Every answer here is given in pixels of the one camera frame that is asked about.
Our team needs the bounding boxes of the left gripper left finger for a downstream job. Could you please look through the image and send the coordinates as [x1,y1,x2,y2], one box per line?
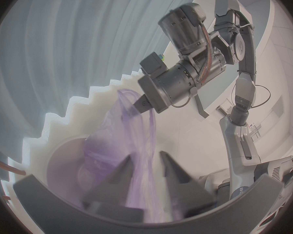
[82,154,145,223]

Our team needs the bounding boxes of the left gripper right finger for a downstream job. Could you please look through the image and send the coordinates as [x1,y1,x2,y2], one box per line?
[160,151,216,219]

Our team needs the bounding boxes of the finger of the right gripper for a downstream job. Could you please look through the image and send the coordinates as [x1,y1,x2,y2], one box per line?
[133,95,152,114]

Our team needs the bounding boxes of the purple plastic bag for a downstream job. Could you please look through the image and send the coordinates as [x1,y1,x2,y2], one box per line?
[84,89,183,224]

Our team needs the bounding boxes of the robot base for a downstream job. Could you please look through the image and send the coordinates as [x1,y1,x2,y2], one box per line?
[199,155,293,234]

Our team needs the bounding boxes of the white trash bin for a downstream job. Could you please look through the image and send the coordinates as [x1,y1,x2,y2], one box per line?
[46,135,137,210]

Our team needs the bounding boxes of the pale blue curtain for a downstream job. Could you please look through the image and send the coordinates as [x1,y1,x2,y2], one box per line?
[0,0,203,182]

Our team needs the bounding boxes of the wooden chair white cushions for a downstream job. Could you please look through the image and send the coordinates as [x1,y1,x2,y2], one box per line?
[0,154,27,176]

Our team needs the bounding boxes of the black cable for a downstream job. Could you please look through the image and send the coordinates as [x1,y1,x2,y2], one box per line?
[172,84,271,108]

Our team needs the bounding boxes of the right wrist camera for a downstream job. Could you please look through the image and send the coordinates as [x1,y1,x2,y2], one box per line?
[140,52,168,76]

